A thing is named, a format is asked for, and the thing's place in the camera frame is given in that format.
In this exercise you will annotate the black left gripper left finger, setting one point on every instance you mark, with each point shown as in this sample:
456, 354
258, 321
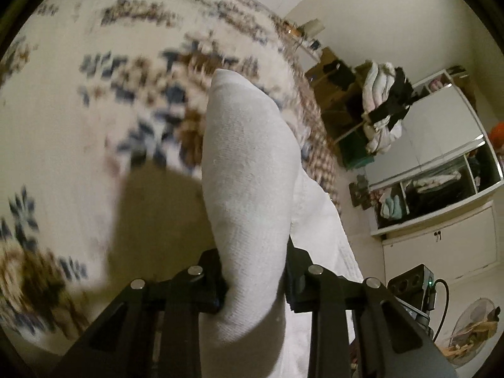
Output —
150, 329

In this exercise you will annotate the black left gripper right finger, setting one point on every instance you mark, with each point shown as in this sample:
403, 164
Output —
359, 329

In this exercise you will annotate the white pants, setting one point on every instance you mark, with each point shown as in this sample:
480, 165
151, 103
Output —
259, 199

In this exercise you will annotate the white wardrobe shelf unit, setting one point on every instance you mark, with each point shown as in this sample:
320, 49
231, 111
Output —
436, 183

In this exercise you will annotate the dark shoes on floor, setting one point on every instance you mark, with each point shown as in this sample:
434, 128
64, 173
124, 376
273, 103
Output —
359, 193

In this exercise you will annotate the chair with clothes pile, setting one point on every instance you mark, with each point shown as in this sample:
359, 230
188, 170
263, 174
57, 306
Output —
382, 101

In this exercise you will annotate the brown checkered bed sheet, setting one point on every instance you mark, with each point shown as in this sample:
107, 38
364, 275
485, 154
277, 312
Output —
317, 156

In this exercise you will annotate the brown cardboard box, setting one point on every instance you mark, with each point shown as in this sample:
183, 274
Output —
338, 95

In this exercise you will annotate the floral bed blanket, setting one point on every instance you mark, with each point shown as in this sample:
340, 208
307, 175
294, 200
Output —
103, 108

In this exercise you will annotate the white nightstand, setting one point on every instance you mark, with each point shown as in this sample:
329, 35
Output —
301, 45

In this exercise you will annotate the white table lamp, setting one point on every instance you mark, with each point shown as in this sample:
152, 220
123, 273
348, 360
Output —
312, 28

